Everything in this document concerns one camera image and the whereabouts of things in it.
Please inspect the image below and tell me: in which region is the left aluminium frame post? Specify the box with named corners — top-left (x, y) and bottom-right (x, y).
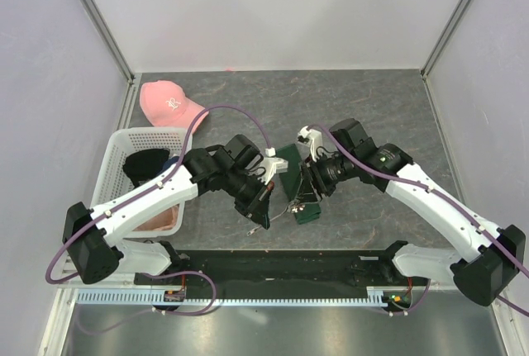
top-left (55, 0), bottom-right (136, 83)

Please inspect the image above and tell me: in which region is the silver spoon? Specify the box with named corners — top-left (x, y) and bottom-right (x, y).
top-left (246, 202), bottom-right (306, 236)

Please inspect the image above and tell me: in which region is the right aluminium frame post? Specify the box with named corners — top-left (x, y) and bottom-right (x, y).
top-left (421, 0), bottom-right (497, 78)

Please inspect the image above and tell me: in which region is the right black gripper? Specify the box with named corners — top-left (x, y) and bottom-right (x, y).
top-left (293, 150), bottom-right (357, 205)

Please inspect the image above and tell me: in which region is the peach cloth in basket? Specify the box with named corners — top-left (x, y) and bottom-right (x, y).
top-left (135, 205), bottom-right (179, 231)

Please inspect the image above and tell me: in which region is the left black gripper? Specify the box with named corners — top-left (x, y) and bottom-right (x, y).
top-left (223, 168), bottom-right (275, 230)

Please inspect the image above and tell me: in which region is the black cloth in basket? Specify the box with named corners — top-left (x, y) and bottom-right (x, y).
top-left (122, 149), bottom-right (169, 188)

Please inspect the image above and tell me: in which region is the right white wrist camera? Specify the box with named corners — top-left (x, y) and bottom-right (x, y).
top-left (297, 126), bottom-right (323, 162)

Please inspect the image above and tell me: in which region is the navy blue cloth in basket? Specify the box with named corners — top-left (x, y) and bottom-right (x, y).
top-left (162, 156), bottom-right (179, 171)

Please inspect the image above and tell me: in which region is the white perforated plastic basket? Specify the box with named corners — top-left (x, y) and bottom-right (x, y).
top-left (90, 126), bottom-right (194, 236)

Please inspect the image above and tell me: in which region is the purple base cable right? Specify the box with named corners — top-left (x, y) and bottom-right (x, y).
top-left (371, 277), bottom-right (433, 319)

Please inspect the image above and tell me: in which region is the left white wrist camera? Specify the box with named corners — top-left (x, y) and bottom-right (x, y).
top-left (257, 147), bottom-right (288, 184)

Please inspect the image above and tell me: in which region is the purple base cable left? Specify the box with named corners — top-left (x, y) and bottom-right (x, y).
top-left (76, 268), bottom-right (219, 335)

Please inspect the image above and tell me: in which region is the light blue slotted cable duct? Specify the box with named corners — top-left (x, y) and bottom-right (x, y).
top-left (75, 287), bottom-right (391, 307)

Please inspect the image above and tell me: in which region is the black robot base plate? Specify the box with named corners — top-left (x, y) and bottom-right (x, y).
top-left (153, 241), bottom-right (427, 287)

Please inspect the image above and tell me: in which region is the dark green cloth napkin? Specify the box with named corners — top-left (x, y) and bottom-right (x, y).
top-left (276, 144), bottom-right (322, 225)

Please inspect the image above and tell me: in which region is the aluminium frame post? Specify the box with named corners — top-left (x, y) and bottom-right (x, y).
top-left (421, 0), bottom-right (497, 78)
top-left (55, 0), bottom-right (136, 83)

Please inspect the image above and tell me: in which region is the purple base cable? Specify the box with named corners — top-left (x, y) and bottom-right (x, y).
top-left (371, 277), bottom-right (433, 319)
top-left (76, 268), bottom-right (219, 335)

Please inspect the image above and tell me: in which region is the pink baseball cap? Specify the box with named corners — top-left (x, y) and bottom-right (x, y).
top-left (140, 80), bottom-right (204, 129)

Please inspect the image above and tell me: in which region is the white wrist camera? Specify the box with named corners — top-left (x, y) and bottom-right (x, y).
top-left (257, 147), bottom-right (288, 184)
top-left (297, 126), bottom-right (323, 162)

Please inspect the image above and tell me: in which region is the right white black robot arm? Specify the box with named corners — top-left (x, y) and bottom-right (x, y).
top-left (298, 118), bottom-right (528, 306)

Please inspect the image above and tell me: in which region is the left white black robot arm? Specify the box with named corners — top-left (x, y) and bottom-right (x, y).
top-left (64, 135), bottom-right (288, 285)

